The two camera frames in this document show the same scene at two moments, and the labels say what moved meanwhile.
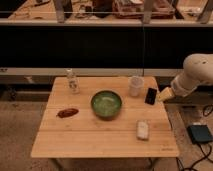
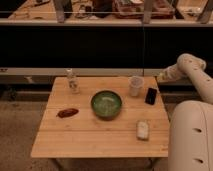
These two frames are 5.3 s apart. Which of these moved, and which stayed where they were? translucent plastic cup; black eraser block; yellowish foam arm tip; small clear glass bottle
Moved: yellowish foam arm tip
Stayed: small clear glass bottle; translucent plastic cup; black eraser block
